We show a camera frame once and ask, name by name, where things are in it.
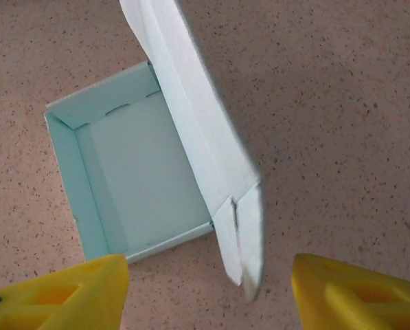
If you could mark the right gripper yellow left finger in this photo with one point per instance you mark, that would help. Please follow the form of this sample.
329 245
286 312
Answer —
70 299

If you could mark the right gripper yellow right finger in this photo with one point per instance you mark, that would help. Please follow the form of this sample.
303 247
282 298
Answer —
362 299

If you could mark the light blue paper box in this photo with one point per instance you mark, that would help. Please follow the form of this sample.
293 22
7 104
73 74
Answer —
143 172

